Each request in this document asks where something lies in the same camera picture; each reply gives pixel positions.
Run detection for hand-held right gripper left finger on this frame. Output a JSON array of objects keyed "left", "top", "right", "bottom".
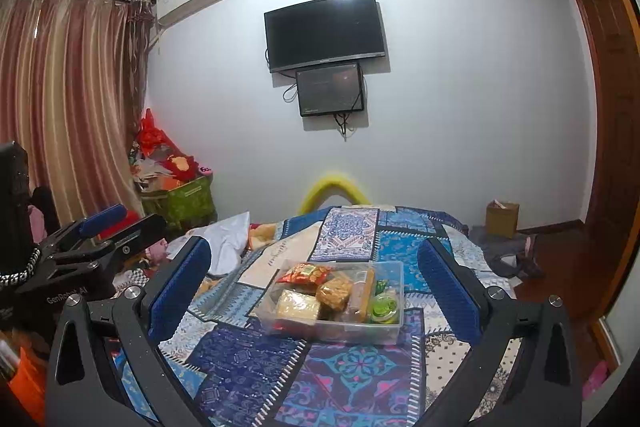
[{"left": 46, "top": 237, "right": 213, "bottom": 427}]

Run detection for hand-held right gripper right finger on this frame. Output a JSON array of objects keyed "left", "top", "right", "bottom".
[{"left": 416, "top": 237, "right": 583, "bottom": 427}]

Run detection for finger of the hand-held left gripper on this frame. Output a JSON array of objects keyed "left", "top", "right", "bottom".
[
  {"left": 50, "top": 214, "right": 168, "bottom": 274},
  {"left": 36, "top": 204, "right": 128, "bottom": 258}
]

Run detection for clear green snack packet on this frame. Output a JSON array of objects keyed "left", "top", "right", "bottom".
[{"left": 370, "top": 279, "right": 402, "bottom": 326}]

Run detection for tall orange cracker packet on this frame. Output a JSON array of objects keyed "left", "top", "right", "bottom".
[{"left": 351, "top": 269, "right": 377, "bottom": 324}]

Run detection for clear plastic container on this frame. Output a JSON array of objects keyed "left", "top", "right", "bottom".
[{"left": 256, "top": 259, "right": 405, "bottom": 347}]

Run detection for orange biscuit packet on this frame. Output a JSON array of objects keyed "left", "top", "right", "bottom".
[{"left": 316, "top": 274, "right": 354, "bottom": 309}]

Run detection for beige wafer packet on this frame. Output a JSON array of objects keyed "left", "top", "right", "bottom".
[{"left": 275, "top": 289, "right": 322, "bottom": 321}]

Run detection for red cracker packet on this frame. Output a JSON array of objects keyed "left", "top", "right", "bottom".
[{"left": 276, "top": 262, "right": 334, "bottom": 286}]

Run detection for white pillow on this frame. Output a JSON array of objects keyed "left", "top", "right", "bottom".
[{"left": 167, "top": 211, "right": 251, "bottom": 278}]

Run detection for green storage box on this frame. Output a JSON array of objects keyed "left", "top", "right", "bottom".
[{"left": 140, "top": 174, "right": 219, "bottom": 234}]

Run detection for dark clothes on floor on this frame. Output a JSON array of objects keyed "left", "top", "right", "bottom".
[{"left": 470, "top": 227, "right": 547, "bottom": 281}]

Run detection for cardboard box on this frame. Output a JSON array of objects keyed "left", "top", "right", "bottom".
[{"left": 485, "top": 200, "right": 521, "bottom": 239}]

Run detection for orange container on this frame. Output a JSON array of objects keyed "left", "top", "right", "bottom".
[{"left": 0, "top": 342, "right": 49, "bottom": 426}]

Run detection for blue patchwork blanket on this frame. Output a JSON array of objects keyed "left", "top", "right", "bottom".
[{"left": 115, "top": 205, "right": 526, "bottom": 427}]

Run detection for striped brown curtain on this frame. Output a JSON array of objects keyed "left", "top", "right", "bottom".
[{"left": 0, "top": 0, "right": 152, "bottom": 229}]

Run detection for yellow foam noodle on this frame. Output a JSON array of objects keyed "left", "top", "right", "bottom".
[{"left": 299, "top": 174, "right": 371, "bottom": 216}]

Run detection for pink slipper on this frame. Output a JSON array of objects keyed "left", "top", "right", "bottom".
[{"left": 582, "top": 359, "right": 612, "bottom": 401}]

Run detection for brown wooden door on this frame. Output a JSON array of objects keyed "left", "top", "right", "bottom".
[{"left": 570, "top": 0, "right": 640, "bottom": 358}]

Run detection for black monitor cable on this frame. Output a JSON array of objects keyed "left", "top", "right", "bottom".
[{"left": 331, "top": 111, "right": 354, "bottom": 142}]

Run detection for small black wall monitor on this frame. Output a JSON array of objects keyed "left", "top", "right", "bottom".
[{"left": 295, "top": 63, "right": 365, "bottom": 118}]

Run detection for large black wall television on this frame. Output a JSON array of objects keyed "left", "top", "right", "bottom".
[{"left": 264, "top": 0, "right": 389, "bottom": 74}]

